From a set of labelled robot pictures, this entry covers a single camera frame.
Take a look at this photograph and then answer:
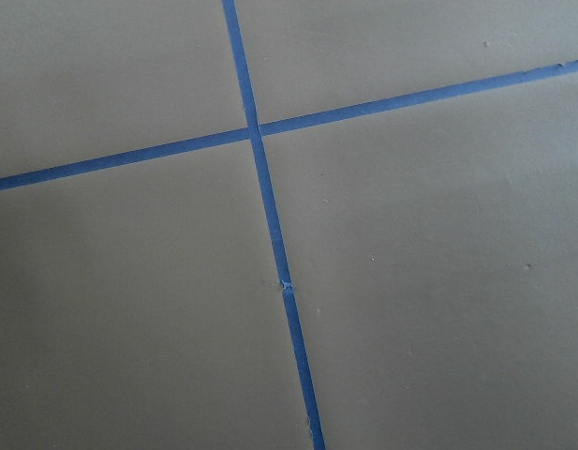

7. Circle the blue tape grid lines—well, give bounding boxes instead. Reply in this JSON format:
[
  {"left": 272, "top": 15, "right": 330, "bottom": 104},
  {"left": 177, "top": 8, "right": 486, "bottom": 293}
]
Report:
[{"left": 0, "top": 1, "right": 578, "bottom": 449}]

